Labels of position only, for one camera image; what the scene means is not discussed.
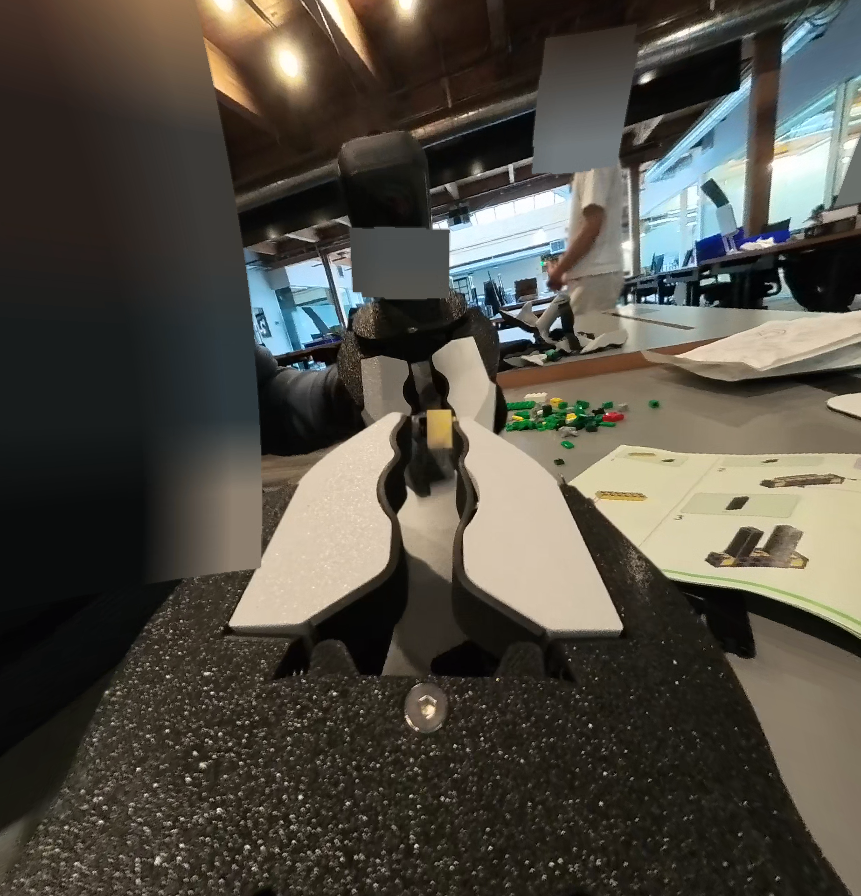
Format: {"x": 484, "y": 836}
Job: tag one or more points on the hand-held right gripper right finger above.
{"x": 535, "y": 546}

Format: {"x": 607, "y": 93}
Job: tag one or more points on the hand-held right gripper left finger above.
{"x": 332, "y": 532}

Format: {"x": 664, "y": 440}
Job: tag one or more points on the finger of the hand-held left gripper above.
{"x": 472, "y": 385}
{"x": 383, "y": 388}

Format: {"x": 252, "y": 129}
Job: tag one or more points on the tan and black brick assembly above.
{"x": 437, "y": 428}

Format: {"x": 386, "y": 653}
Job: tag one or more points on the person's left forearm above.
{"x": 297, "y": 406}

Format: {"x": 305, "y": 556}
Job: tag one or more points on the grey desk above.
{"x": 717, "y": 420}

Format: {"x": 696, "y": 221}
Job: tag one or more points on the background work desk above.
{"x": 752, "y": 255}

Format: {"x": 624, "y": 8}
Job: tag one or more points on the torn white paper bag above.
{"x": 542, "y": 336}

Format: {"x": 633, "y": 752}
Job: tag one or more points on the pile of colourful bricks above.
{"x": 570, "y": 418}

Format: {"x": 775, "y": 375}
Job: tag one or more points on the brick building instruction booklet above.
{"x": 640, "y": 532}

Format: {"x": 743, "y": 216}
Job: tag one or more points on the grey table with wooden edge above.
{"x": 661, "y": 322}

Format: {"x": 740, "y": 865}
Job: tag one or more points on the round ceiling light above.
{"x": 288, "y": 61}

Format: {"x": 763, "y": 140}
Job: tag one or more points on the white flat sheet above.
{"x": 857, "y": 407}

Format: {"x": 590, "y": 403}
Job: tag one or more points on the wooden pillar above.
{"x": 763, "y": 126}

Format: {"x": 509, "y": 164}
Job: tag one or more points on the metal ceiling duct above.
{"x": 472, "y": 119}

